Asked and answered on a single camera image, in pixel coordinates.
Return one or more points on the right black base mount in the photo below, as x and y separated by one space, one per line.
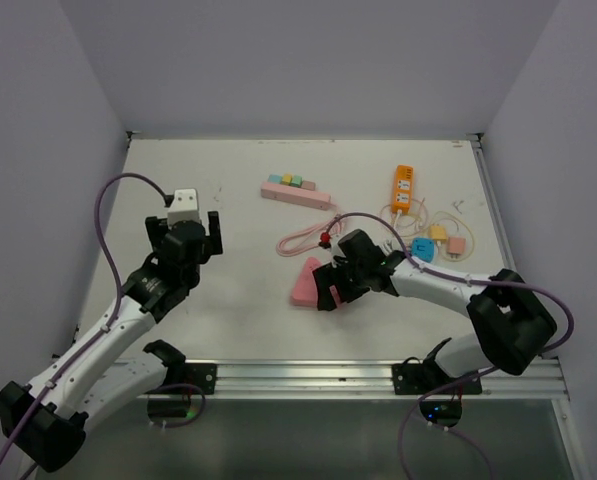
414 376

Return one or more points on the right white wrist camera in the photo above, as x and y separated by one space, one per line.
328 241

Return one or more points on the yellow cube plug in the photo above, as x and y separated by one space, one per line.
287 179

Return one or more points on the aluminium front rail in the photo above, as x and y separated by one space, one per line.
369 380

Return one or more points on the pink charger plug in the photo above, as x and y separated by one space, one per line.
456 247

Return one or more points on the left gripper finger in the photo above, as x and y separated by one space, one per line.
214 245
156 230

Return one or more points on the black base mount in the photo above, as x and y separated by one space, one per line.
414 376
198 375

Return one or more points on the brown cube plug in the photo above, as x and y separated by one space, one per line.
308 185

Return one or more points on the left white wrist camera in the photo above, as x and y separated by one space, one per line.
184 207

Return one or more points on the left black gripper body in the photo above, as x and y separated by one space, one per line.
193 275

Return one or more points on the pink triangular socket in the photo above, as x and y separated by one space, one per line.
304 292

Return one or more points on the right side rail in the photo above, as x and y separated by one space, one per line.
495 200

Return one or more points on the orange power strip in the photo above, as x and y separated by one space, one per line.
402 191

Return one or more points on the blue plug adapter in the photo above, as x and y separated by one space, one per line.
423 249

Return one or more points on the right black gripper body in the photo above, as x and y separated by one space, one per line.
357 273

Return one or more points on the green cube plug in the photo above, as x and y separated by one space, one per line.
296 181

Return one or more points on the yellow charger plug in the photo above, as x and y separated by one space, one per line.
438 234

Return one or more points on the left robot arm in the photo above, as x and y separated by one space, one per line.
49 417

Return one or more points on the teal cube plug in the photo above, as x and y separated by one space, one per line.
274 178

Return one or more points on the long pink power strip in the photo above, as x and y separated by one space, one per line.
296 196

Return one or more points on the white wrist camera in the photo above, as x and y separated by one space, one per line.
328 241
184 207

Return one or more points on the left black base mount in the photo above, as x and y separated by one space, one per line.
198 375

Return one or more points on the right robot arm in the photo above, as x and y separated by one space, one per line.
452 290

